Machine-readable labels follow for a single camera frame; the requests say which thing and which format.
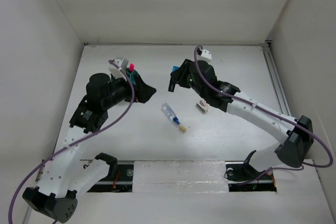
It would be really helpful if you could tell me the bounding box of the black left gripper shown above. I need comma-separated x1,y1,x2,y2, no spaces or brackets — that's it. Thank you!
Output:
102,72,155,110

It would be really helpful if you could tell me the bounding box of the clear glue bottle blue cap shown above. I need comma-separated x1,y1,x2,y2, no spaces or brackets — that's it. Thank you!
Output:
162,103,181,125

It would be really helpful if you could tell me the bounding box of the black marker pink cap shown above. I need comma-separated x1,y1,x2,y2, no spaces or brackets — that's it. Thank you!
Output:
129,63,134,72

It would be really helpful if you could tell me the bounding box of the black marker blue cap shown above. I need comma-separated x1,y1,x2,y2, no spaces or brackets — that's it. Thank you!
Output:
172,66,180,73

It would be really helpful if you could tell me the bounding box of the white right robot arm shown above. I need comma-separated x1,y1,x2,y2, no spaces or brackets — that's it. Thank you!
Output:
169,59,313,182

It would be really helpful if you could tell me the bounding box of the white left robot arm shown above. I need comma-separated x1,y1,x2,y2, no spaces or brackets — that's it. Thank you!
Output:
23,71,156,223

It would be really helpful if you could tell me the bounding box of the teal round desk organizer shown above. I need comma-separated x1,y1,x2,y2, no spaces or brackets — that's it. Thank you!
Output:
125,68,139,87

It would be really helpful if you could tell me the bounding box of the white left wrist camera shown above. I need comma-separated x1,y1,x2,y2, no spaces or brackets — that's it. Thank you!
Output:
109,57,129,80

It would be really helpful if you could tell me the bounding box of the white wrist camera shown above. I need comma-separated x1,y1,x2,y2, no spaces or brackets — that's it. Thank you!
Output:
196,48,212,62
109,57,129,80

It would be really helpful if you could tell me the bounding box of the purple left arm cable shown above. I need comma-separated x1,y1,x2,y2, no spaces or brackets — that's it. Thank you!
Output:
7,60,136,224

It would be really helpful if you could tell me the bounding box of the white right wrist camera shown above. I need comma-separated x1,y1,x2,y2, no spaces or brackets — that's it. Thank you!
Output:
196,48,212,62

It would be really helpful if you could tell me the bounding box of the aluminium side rail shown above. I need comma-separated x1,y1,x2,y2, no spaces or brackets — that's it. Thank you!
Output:
261,40,292,116

